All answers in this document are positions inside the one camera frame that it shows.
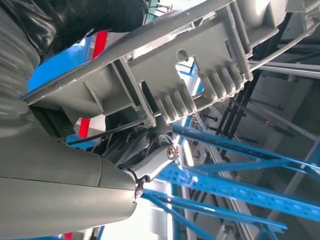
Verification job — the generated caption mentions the blue metal shelf rack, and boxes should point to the blue metal shelf rack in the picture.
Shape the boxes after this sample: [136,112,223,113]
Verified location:
[0,35,320,240]

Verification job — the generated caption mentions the red barrier belt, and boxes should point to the red barrier belt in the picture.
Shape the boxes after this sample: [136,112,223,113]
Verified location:
[64,31,109,240]

